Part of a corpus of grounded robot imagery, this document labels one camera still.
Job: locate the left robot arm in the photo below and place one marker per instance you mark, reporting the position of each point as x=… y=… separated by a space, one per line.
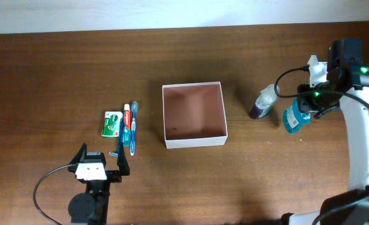
x=91 y=206

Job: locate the teal Listerine mouthwash bottle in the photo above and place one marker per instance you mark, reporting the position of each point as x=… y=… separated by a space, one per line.
x=293 y=119

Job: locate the blue disposable razor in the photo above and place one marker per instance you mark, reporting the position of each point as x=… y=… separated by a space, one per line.
x=119 y=142

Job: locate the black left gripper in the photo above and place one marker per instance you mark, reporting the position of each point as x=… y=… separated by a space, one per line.
x=116 y=175

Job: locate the Colgate toothpaste tube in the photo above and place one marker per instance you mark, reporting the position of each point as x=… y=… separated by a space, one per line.
x=126 y=139

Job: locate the green Dettol soap pack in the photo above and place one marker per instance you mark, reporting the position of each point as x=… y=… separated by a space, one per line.
x=112 y=124

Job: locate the blue white toothbrush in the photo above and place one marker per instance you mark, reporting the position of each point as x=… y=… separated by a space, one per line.
x=133 y=127

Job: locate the clear purple sanitizer bottle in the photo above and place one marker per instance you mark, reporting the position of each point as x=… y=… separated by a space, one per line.
x=264 y=102

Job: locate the pink white open box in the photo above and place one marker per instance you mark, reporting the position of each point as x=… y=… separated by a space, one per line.
x=194 y=115

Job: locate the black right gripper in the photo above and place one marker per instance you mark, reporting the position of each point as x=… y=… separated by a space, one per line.
x=306 y=104

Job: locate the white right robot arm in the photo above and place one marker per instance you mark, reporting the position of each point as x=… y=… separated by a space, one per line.
x=351 y=207

